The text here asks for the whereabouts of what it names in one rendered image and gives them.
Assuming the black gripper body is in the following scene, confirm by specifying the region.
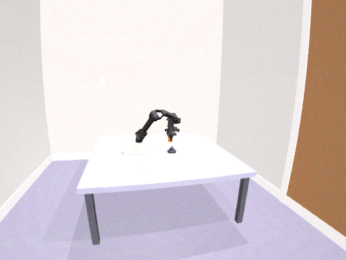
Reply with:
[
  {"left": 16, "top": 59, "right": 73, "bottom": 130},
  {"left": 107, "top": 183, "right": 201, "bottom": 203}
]
[{"left": 165, "top": 125, "right": 176, "bottom": 136}]

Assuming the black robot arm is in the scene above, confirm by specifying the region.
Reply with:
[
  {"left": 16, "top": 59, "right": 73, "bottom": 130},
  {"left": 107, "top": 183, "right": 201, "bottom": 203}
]
[{"left": 134, "top": 109, "right": 181, "bottom": 144}]

